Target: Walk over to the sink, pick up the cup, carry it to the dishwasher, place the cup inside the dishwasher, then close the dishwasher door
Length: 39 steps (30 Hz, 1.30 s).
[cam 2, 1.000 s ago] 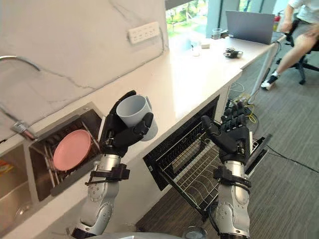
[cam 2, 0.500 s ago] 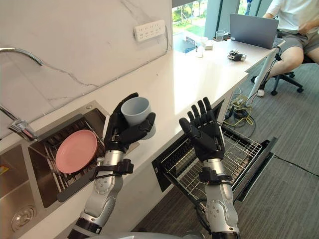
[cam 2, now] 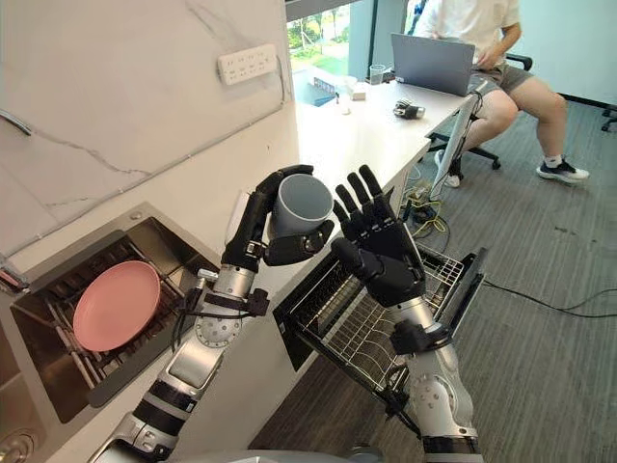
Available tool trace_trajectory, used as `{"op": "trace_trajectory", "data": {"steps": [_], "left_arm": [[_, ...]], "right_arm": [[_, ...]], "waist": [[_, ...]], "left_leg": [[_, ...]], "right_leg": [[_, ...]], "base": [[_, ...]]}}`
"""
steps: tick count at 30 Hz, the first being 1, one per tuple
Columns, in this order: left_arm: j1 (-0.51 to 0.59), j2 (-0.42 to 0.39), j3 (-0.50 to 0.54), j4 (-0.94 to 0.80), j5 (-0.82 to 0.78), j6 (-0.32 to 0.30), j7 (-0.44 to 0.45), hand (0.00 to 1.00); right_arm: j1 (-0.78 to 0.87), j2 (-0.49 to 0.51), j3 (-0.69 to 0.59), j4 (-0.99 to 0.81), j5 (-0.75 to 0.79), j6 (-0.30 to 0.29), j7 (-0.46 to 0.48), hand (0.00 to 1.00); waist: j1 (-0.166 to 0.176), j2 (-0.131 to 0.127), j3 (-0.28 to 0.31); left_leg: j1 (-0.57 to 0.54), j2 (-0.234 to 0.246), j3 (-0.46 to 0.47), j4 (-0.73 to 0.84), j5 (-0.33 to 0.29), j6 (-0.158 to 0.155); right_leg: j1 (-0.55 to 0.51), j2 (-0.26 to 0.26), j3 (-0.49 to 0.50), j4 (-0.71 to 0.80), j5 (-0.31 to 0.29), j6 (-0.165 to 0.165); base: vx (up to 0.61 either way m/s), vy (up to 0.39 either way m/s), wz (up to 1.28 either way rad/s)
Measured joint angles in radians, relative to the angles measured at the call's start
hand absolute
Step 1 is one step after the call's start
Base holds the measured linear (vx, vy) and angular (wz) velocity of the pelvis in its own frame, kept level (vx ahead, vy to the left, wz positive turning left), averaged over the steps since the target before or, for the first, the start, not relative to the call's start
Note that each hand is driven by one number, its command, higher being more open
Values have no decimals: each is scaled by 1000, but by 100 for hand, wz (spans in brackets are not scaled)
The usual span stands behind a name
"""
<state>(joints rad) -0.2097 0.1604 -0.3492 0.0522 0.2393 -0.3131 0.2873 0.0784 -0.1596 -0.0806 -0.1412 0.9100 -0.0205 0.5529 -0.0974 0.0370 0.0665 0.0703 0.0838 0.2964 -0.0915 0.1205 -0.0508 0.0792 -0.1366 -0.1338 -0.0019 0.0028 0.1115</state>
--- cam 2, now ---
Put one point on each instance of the pink plate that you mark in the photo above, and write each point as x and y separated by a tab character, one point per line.
117	306

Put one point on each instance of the grey laptop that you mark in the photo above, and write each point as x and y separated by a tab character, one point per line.
432	63

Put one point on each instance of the sink drain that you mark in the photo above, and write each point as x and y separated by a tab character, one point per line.
17	441

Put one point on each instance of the person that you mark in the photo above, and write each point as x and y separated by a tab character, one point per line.
506	72

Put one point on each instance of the black office chair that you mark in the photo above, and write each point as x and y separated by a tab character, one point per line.
487	140

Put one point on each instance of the grey cup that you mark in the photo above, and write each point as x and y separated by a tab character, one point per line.
301	205

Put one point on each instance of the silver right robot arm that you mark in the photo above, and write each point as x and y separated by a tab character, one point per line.
434	386

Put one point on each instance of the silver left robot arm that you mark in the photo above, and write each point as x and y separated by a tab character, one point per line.
193	357

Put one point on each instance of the spare black robot hand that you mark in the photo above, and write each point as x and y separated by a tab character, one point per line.
409	110

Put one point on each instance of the white power strip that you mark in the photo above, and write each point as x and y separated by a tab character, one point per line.
248	63

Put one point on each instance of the dishwasher door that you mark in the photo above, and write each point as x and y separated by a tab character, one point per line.
467	289

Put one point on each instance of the clear plastic cup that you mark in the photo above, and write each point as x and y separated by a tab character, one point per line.
377	73

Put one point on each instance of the steel sink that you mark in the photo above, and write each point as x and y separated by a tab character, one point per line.
111	313

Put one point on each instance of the sink drying rack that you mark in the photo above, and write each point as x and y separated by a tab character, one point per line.
96	357

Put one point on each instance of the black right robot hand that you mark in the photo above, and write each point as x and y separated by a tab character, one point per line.
385	251

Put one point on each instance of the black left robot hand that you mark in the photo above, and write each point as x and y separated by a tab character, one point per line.
250	231

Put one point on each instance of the white small box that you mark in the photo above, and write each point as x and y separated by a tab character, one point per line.
359	91

